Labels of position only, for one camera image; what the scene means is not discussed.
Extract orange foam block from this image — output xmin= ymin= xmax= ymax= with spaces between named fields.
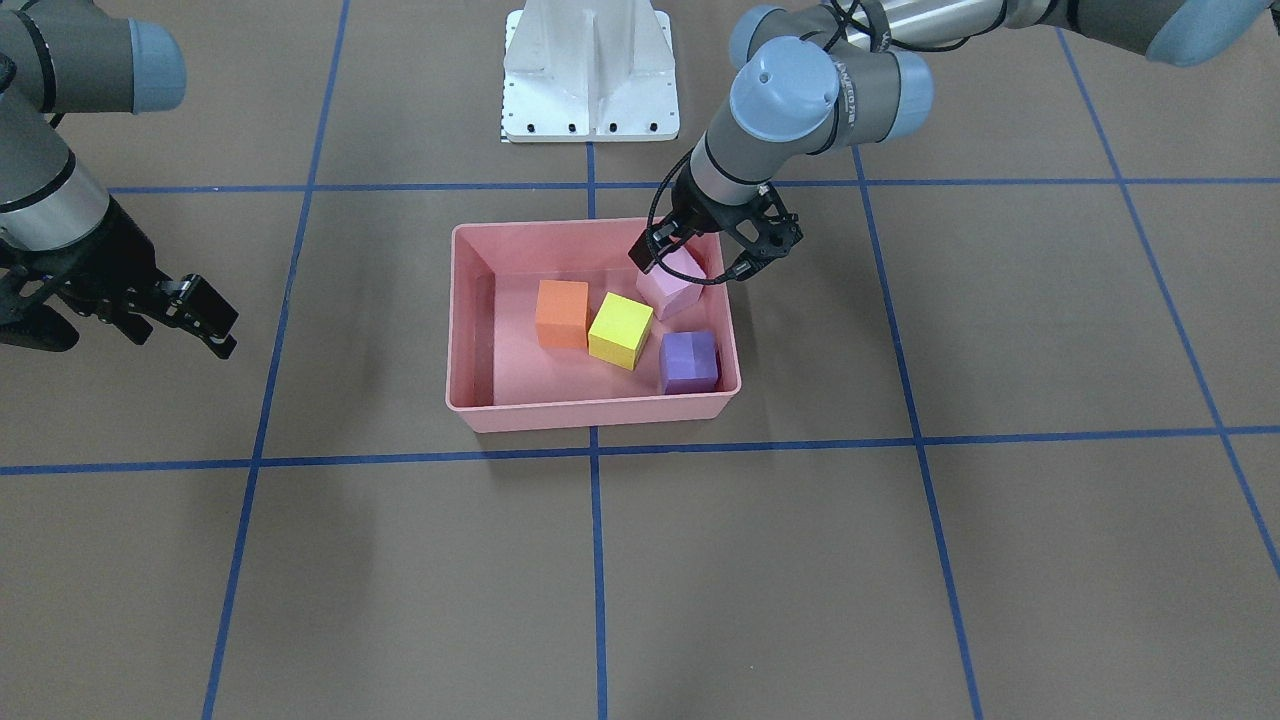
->
xmin=535 ymin=279 xmax=590 ymax=350

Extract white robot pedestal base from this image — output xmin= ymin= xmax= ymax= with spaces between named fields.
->
xmin=500 ymin=1 xmax=681 ymax=143

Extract yellow foam block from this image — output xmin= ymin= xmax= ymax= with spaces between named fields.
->
xmin=588 ymin=292 xmax=655 ymax=372

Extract pink foam block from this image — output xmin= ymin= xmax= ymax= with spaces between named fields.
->
xmin=635 ymin=249 xmax=707 ymax=322

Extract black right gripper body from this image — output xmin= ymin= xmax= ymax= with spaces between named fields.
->
xmin=1 ymin=201 xmax=198 ymax=352

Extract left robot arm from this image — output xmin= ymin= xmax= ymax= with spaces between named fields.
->
xmin=628 ymin=1 xmax=1277 ymax=284

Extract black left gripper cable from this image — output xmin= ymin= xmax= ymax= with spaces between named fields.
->
xmin=646 ymin=0 xmax=1011 ymax=287

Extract purple foam block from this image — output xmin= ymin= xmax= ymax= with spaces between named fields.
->
xmin=659 ymin=331 xmax=721 ymax=395

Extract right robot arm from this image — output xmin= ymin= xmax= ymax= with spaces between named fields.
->
xmin=1 ymin=1 xmax=239 ymax=359

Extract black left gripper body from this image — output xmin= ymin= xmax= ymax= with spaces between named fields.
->
xmin=645 ymin=160 xmax=803 ymax=286

